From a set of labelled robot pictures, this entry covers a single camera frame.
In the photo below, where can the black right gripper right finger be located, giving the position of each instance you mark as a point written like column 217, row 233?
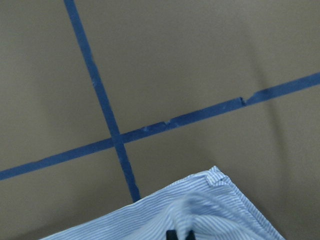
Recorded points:
column 190, row 235

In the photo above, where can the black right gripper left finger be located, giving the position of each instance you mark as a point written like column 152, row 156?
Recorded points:
column 171, row 235

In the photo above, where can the light blue striped shirt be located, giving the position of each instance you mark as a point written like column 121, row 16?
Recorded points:
column 207, row 203

